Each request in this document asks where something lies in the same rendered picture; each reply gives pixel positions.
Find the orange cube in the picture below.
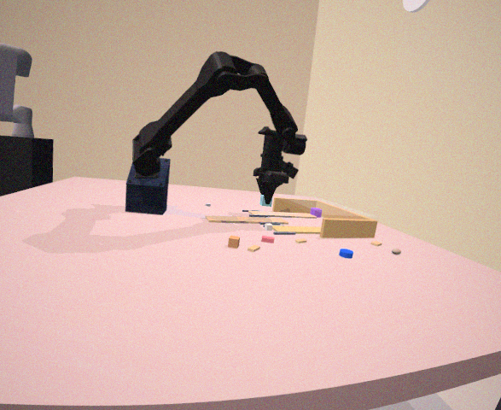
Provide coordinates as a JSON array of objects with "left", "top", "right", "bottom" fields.
[{"left": 228, "top": 236, "right": 240, "bottom": 249}]

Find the blue short cylinder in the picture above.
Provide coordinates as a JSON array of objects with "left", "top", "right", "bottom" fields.
[{"left": 339, "top": 249, "right": 353, "bottom": 259}]

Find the light blue cube with black t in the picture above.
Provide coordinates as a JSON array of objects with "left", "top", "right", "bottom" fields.
[{"left": 259, "top": 195, "right": 272, "bottom": 207}]

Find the orange strip with blue speckles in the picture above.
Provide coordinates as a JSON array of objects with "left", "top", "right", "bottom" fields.
[{"left": 248, "top": 211, "right": 317, "bottom": 219}]

